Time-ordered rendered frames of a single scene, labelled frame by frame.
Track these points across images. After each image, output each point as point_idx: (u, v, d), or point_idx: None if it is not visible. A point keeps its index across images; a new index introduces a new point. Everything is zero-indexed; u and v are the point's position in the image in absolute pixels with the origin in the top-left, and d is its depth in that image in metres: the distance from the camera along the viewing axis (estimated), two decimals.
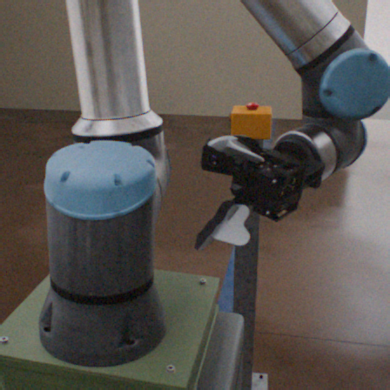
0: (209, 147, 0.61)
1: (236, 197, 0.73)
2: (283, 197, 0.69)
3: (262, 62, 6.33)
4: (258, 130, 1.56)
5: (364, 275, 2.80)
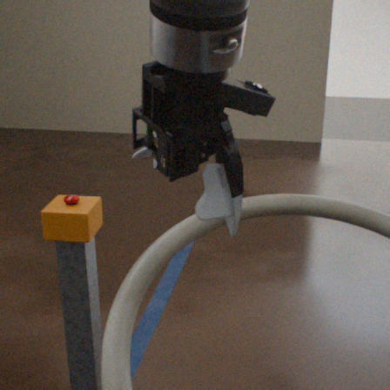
0: (156, 168, 0.68)
1: None
2: (161, 151, 0.54)
3: None
4: (73, 231, 1.27)
5: (283, 343, 2.52)
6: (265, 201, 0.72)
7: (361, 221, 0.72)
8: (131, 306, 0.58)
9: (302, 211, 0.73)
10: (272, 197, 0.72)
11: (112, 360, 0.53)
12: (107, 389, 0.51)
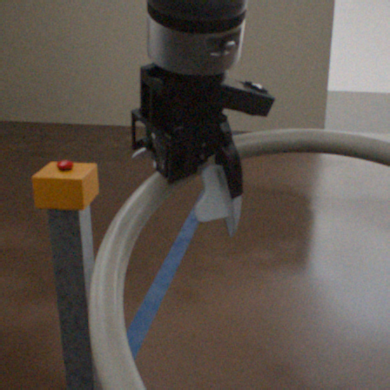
0: None
1: None
2: (160, 152, 0.54)
3: None
4: (67, 198, 1.18)
5: (287, 331, 2.43)
6: (279, 135, 0.63)
7: (387, 158, 0.63)
8: (124, 240, 0.49)
9: (319, 147, 0.64)
10: (286, 131, 0.64)
11: (102, 297, 0.44)
12: (95, 329, 0.42)
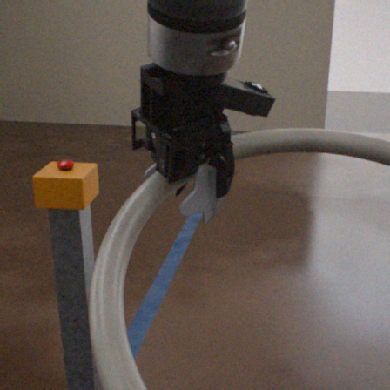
0: (177, 195, 0.67)
1: (218, 153, 0.58)
2: (160, 152, 0.54)
3: None
4: (67, 198, 1.18)
5: (287, 331, 2.43)
6: (279, 135, 0.63)
7: (387, 158, 0.63)
8: (125, 239, 0.49)
9: (320, 146, 0.64)
10: (287, 131, 0.64)
11: (103, 296, 0.44)
12: (96, 328, 0.42)
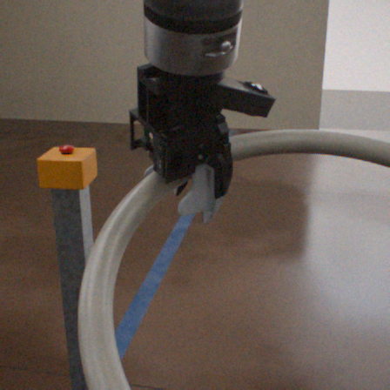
0: (178, 195, 0.67)
1: (217, 153, 0.58)
2: (158, 152, 0.55)
3: None
4: (68, 178, 1.31)
5: (277, 314, 2.56)
6: (280, 136, 0.63)
7: None
8: (118, 238, 0.50)
9: (322, 148, 0.63)
10: (289, 131, 0.63)
11: (91, 293, 0.45)
12: (83, 325, 0.43)
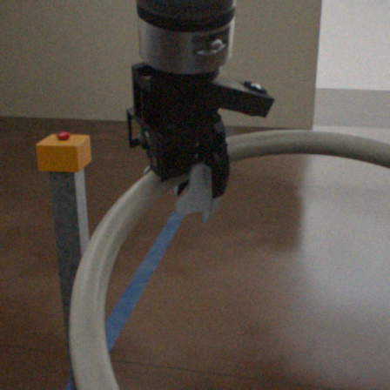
0: (178, 195, 0.67)
1: None
2: (153, 151, 0.55)
3: None
4: (64, 162, 1.45)
5: (265, 299, 2.70)
6: (280, 136, 0.63)
7: None
8: (112, 237, 0.50)
9: (323, 149, 0.63)
10: (289, 131, 0.63)
11: (84, 291, 0.45)
12: (73, 322, 0.43)
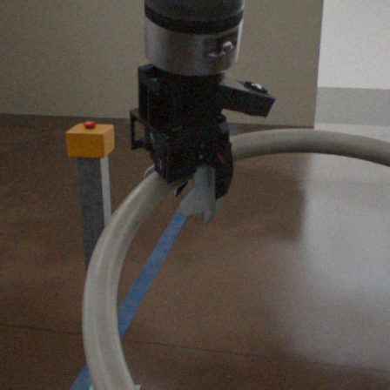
0: (177, 195, 0.67)
1: (218, 153, 0.58)
2: (158, 153, 0.54)
3: None
4: (91, 148, 1.58)
5: (271, 285, 2.83)
6: (280, 135, 0.63)
7: None
8: (120, 238, 0.50)
9: (321, 147, 0.64)
10: (288, 131, 0.64)
11: (96, 294, 0.44)
12: (87, 326, 0.43)
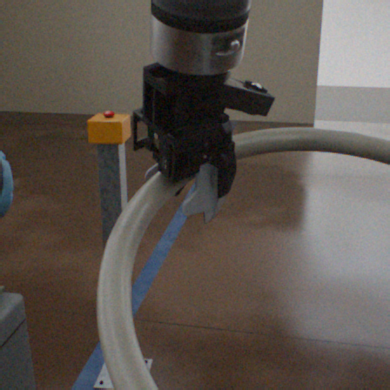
0: (176, 195, 0.67)
1: (219, 152, 0.58)
2: (162, 152, 0.54)
3: None
4: (110, 136, 1.73)
5: (272, 271, 2.98)
6: (279, 134, 0.64)
7: (386, 156, 0.64)
8: (130, 240, 0.49)
9: (319, 145, 0.65)
10: (286, 130, 0.64)
11: (110, 298, 0.44)
12: (104, 330, 0.42)
